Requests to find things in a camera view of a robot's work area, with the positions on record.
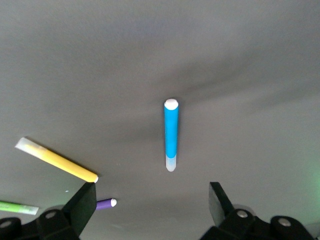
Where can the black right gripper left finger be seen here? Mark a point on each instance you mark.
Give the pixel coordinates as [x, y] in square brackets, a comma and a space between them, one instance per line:
[80, 207]

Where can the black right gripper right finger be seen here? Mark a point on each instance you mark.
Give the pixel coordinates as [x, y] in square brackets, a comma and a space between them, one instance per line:
[222, 210]

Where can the blue marker with clear cap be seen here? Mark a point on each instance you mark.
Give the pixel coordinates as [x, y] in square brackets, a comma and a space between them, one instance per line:
[171, 130]

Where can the purple marker with clear cap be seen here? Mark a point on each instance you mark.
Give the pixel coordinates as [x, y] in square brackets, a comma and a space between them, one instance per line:
[105, 204]

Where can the yellow marker with clear cap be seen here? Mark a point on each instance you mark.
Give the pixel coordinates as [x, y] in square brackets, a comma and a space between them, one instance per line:
[62, 162]

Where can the green marker with clear cap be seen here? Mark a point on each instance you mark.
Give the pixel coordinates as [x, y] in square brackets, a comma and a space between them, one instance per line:
[10, 206]

